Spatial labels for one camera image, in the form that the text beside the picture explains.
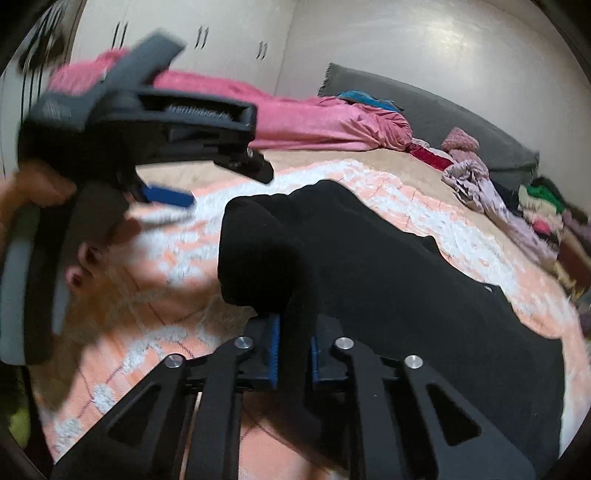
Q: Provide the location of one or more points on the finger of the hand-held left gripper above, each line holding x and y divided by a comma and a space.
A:
168, 196
240, 164

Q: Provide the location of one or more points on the bed with beige sheet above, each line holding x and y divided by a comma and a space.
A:
300, 159

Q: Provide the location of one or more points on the blue cloth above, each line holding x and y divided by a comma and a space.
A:
369, 99

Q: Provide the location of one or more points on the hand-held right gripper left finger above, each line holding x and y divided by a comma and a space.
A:
272, 355

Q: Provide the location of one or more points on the peach and white printed blanket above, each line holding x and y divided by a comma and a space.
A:
161, 314

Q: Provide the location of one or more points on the grey padded headboard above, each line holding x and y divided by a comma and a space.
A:
461, 124

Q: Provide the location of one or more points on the white wardrobe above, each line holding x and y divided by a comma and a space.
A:
221, 64

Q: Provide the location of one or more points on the red cloth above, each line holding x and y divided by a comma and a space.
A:
429, 157

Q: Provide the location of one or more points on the person's left hand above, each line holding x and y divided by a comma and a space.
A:
32, 189

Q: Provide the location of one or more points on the pink fluffy cloth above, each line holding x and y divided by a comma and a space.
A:
459, 138

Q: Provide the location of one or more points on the pink quilt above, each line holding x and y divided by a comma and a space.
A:
323, 124

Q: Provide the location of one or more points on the black shirt with orange patches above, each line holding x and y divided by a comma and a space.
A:
392, 286

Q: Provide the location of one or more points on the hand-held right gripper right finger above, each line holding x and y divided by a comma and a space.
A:
316, 364

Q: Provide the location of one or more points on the lilac crumpled garment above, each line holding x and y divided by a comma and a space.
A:
475, 184

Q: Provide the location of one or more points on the pile of folded clothes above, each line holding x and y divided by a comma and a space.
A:
563, 221

